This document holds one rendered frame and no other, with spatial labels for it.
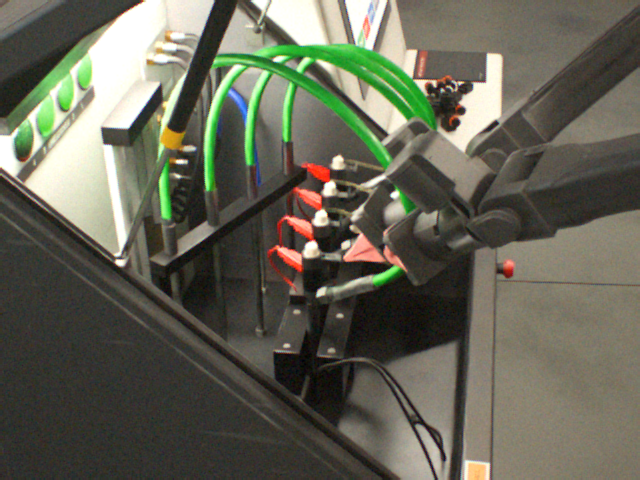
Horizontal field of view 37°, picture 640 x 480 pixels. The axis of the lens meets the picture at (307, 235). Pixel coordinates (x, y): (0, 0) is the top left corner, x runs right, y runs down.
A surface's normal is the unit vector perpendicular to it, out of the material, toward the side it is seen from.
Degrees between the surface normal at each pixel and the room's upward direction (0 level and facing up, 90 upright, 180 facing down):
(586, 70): 68
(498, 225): 106
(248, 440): 90
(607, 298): 0
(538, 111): 61
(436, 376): 0
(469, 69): 0
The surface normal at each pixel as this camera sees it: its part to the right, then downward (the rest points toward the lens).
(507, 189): -0.61, -0.71
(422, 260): 0.34, -0.18
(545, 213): -0.48, 0.73
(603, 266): -0.02, -0.83
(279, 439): -0.18, 0.55
